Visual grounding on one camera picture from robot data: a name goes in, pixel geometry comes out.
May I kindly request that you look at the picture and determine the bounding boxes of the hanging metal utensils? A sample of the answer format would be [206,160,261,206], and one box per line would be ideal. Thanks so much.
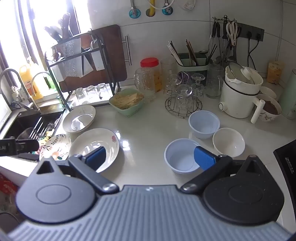
[208,21,237,63]

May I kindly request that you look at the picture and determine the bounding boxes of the white deep plate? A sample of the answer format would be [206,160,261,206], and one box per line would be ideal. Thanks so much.
[62,105,96,133]

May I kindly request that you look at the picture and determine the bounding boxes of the black induction cooktop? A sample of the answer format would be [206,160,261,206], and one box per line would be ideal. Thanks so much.
[273,139,296,204]

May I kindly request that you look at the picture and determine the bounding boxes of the textured glass pitcher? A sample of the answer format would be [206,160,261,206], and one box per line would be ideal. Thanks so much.
[205,64,225,98]

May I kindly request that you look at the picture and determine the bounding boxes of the yellow detergent bottle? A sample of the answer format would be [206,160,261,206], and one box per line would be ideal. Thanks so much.
[19,65,44,100]

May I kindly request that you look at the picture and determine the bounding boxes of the round wire glass rack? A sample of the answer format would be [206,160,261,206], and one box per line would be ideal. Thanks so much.
[165,89,203,119]

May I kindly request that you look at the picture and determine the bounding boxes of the green chopstick holder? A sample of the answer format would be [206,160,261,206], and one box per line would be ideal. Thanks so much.
[177,53,208,76]

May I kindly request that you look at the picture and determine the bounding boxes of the tall clear glass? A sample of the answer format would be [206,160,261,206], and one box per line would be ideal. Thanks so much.
[161,60,177,77]

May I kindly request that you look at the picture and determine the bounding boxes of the red-lid plastic jar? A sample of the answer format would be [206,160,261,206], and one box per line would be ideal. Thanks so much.
[140,57,162,92]

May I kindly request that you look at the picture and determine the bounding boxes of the small clear glass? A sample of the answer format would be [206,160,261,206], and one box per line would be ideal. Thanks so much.
[85,86,97,101]
[74,88,86,105]
[97,83,111,100]

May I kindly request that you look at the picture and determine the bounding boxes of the yellow pipe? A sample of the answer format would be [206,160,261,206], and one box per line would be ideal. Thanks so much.
[146,0,156,17]

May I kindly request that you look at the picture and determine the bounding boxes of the black metal dish rack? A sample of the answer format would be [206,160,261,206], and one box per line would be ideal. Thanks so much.
[44,32,121,112]

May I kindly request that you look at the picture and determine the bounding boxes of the grey kitchen faucet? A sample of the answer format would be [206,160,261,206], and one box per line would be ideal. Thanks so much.
[0,68,40,112]

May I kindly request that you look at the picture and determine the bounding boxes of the large white flower-print plate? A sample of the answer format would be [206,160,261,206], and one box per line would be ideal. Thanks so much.
[68,128,120,173]

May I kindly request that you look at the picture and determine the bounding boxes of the white electric cooking pot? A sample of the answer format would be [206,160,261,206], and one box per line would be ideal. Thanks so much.
[218,61,266,124]

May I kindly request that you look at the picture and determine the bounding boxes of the light blue bowl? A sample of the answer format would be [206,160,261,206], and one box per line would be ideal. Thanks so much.
[188,110,221,139]
[164,138,204,174]

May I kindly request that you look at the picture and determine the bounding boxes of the metal wall hook rack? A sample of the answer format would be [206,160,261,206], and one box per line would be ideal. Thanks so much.
[212,15,238,24]

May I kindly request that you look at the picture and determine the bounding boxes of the yellow packet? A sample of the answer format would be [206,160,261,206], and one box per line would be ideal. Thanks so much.
[267,61,284,83]

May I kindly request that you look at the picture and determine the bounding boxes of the purple glass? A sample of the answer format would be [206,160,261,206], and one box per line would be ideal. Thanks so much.
[178,71,191,84]

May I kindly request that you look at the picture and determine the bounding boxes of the steel bar handle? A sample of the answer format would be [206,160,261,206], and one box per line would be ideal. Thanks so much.
[125,35,132,66]

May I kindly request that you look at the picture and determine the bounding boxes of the wooden chopsticks bundle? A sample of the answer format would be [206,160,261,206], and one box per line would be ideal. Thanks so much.
[186,39,199,66]

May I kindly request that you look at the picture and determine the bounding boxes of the textured clear utensil holder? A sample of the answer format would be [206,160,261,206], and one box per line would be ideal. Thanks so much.
[51,38,82,78]

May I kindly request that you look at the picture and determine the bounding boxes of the white chopsticks bundle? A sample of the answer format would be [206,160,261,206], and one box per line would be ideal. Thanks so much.
[168,41,184,65]

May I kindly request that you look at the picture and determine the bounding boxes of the brown cutting board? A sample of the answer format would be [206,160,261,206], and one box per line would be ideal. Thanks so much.
[59,24,128,92]

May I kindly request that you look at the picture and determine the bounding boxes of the textured glass mug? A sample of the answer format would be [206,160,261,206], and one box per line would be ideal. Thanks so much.
[134,67,156,98]

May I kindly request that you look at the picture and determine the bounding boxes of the knives with dark handles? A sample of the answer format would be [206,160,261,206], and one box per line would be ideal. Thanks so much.
[44,13,75,42]

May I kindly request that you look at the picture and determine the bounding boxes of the plain white bowl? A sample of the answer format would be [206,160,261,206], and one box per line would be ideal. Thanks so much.
[259,86,277,99]

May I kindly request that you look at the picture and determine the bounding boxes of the black power cable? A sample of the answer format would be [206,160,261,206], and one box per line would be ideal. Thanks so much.
[247,36,261,64]

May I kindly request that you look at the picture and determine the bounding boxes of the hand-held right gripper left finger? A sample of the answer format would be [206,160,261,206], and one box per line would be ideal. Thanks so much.
[35,146,120,194]

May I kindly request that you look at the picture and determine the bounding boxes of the slim curved faucet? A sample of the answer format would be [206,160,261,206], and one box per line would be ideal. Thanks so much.
[31,72,55,94]

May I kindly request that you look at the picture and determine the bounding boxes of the dry noodles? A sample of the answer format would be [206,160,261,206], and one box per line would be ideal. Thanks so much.
[114,93,144,109]

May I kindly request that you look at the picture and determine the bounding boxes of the green plastic basket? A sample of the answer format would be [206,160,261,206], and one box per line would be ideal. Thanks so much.
[109,88,146,117]

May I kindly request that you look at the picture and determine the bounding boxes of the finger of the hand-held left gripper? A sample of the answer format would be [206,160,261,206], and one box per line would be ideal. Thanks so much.
[14,140,40,154]

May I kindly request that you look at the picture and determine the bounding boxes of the clear stemmed glass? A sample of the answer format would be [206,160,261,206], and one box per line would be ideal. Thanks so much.
[175,84,193,110]
[191,73,205,93]
[168,74,182,93]

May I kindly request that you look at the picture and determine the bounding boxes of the white-handled scissors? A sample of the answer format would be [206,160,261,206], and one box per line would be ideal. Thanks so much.
[226,21,238,46]

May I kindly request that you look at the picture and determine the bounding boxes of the floral bowl with brown food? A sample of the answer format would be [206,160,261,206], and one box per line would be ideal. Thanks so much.
[255,94,282,122]

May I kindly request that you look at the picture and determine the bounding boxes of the red packet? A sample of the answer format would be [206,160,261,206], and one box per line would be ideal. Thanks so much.
[0,173,19,202]

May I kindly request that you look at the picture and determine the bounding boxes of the pale green electric kettle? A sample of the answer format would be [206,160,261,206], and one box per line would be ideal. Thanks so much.
[279,70,296,120]

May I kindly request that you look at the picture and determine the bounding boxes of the leaf-print plate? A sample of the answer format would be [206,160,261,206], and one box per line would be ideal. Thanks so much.
[39,134,73,161]

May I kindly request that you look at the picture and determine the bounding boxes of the glass pot lid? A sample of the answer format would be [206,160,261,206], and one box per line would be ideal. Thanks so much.
[225,61,253,84]

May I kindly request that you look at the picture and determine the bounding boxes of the cutlery in sink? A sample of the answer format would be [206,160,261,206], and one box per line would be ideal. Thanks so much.
[29,116,56,141]

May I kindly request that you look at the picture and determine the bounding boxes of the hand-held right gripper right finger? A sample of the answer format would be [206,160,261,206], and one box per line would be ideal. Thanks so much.
[180,146,262,194]

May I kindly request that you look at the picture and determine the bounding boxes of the black power strip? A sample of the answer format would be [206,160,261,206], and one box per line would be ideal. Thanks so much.
[236,23,265,42]

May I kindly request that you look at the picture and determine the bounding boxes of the black kitchen sink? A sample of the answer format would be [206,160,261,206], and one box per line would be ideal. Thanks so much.
[0,109,67,163]

